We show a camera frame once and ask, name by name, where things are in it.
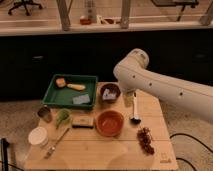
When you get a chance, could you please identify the white cloth in bowl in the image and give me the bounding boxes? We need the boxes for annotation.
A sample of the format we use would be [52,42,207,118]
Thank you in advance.
[102,89,116,100]

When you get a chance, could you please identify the dark red grape bunch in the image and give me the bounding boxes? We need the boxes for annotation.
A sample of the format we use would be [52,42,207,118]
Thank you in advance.
[137,127,155,155]

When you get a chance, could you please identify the black office chair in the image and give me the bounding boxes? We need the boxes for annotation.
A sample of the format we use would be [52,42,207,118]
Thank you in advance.
[8,0,43,16]

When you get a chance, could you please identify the black floor cable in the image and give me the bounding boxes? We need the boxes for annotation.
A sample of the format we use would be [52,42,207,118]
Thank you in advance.
[169,132,213,171]

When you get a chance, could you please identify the orange bowl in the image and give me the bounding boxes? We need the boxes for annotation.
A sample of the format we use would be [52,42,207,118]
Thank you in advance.
[95,110,124,137]

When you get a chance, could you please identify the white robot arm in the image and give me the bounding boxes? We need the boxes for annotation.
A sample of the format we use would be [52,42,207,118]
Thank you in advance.
[113,48,213,124]

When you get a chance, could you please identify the black stand at left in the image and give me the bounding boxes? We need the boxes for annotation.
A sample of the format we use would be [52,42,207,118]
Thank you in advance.
[0,138,17,171]

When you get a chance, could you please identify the green plastic tray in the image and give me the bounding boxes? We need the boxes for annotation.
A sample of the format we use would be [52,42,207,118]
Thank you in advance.
[43,74,98,110]

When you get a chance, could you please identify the dark brown bowl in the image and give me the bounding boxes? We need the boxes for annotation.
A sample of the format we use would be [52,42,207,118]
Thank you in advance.
[100,83,121,103]

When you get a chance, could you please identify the black rectangular block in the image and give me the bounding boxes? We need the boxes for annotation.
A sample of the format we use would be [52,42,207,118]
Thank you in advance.
[72,116,94,128]

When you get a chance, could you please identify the yellow toy banana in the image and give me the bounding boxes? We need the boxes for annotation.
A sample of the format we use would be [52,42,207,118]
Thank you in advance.
[67,84,86,91]

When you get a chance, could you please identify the white round container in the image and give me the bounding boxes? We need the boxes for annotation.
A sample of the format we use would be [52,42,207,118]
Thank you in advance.
[28,127,48,147]

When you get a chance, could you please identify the orange round toy food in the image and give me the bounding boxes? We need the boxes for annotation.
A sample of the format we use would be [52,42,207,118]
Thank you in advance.
[55,78,66,88]

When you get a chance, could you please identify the red object on shelf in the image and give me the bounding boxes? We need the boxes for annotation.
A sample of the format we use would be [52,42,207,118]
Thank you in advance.
[80,16,92,25]

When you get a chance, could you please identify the green toy vegetable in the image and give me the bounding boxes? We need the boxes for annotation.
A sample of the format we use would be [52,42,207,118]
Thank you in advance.
[55,109,70,128]

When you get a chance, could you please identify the small metal cup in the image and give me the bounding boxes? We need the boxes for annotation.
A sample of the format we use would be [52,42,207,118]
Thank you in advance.
[37,106,52,123]

